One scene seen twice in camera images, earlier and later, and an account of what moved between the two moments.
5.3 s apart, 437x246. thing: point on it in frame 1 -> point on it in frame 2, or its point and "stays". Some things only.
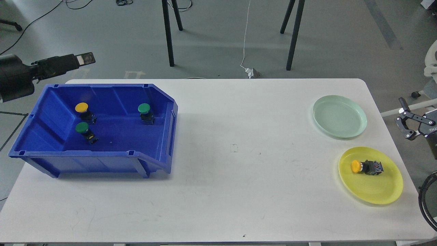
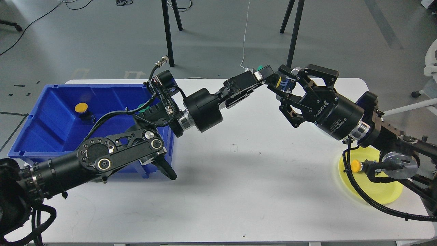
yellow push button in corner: x=85 y=115 stays
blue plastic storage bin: x=47 y=139 stays
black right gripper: x=430 y=132 -> x=337 y=116
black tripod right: x=300 y=12 stays
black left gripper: x=16 y=77 -> x=204 y=108
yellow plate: x=383 y=189 stays
